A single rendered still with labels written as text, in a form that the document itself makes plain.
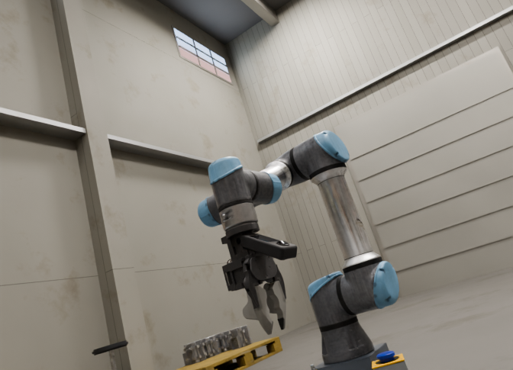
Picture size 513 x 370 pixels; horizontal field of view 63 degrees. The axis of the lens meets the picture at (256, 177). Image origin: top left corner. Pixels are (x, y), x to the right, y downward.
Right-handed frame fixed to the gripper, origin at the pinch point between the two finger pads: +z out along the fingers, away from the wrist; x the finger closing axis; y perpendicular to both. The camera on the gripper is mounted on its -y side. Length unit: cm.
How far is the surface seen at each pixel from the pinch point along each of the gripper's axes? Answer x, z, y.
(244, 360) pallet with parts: -247, 39, 288
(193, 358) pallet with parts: -234, 25, 354
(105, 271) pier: -164, -89, 376
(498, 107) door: -726, -203, 52
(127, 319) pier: -173, -34, 366
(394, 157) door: -685, -194, 233
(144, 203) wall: -253, -181, 409
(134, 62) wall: -298, -429, 420
